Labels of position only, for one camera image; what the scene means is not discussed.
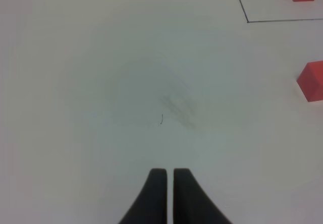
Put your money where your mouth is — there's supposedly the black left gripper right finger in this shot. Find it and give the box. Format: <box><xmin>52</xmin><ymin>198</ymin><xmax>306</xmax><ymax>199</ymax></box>
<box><xmin>173</xmin><ymin>169</ymin><xmax>231</xmax><ymax>224</ymax></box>

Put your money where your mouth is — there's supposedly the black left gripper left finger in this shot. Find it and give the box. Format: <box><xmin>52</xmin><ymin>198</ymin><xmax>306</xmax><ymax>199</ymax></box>
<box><xmin>120</xmin><ymin>169</ymin><xmax>168</xmax><ymax>224</ymax></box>

